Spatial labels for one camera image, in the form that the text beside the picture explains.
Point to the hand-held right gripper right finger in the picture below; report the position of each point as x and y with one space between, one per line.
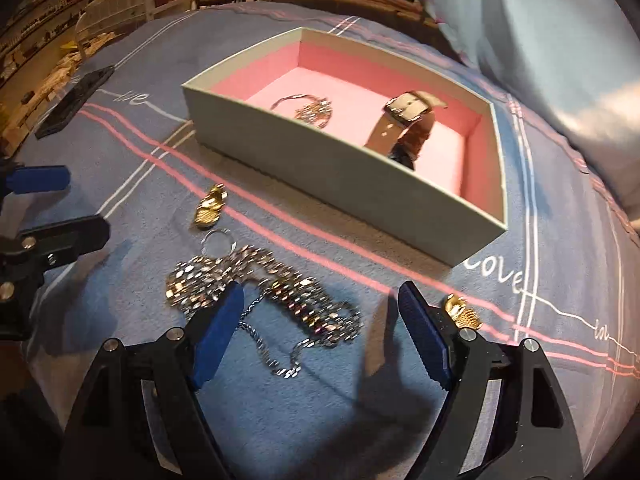
425 340

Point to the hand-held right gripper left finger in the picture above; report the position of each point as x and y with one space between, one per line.
215 340

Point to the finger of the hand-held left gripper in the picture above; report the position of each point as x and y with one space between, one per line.
40 179
65 237

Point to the grey box with pink inside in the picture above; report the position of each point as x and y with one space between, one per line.
325 175

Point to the silver rhinestone brooch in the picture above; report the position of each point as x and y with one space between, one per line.
312 110

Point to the silver bangle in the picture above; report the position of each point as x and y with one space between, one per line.
287 97

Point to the blue striped bed sheet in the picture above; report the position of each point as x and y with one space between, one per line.
325 410

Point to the white metal rack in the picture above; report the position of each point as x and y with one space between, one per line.
115 12

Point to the light blue pillow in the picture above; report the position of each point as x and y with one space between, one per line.
540 35

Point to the wall display shelves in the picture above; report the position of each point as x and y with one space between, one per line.
45 15

